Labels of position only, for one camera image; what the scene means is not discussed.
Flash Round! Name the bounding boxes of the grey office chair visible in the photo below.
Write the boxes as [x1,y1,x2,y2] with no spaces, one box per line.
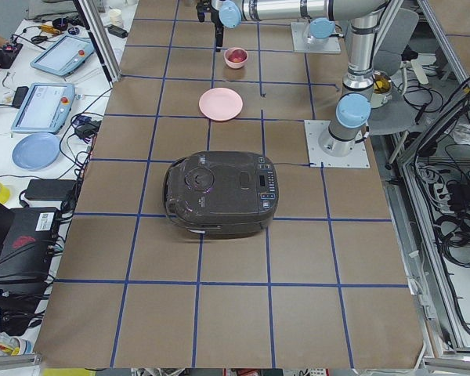
[368,8,418,136]

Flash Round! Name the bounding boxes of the lower teach pendant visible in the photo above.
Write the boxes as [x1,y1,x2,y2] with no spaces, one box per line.
[11,83,75,134]

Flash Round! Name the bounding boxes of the aluminium frame post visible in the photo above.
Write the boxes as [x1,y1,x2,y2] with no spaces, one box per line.
[73,0,121,84]

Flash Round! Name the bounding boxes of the blue plate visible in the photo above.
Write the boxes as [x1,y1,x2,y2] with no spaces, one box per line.
[12,132,60,171]

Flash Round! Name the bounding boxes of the upper teach pendant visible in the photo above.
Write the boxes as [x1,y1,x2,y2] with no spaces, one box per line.
[30,35,95,77]

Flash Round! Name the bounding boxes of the pink bowl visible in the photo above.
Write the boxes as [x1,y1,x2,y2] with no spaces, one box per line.
[223,47,248,70]

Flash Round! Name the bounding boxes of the black power brick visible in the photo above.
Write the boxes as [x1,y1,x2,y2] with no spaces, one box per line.
[24,179,76,201]

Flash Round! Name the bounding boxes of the pink plate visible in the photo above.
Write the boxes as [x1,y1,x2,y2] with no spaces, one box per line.
[198,88,243,121]

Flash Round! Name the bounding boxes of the red apple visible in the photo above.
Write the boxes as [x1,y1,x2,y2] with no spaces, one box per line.
[228,49,247,63]

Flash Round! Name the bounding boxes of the steel pot with fruit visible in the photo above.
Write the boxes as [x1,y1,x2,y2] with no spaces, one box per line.
[371,70,393,109]

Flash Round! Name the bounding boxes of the dark grey rice cooker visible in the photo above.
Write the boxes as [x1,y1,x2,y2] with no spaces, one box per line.
[163,151,279,236]

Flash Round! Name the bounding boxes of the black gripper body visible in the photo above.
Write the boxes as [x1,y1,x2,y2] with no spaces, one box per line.
[196,0,212,20]

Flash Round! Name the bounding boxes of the teach pendant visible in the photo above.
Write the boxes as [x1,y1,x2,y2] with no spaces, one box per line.
[30,35,95,77]
[11,83,75,134]

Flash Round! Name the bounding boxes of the black computer box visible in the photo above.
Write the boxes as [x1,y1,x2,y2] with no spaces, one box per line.
[0,207,61,284]

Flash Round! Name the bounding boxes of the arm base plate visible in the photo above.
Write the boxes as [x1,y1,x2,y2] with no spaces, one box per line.
[291,22,341,54]
[304,120,370,168]

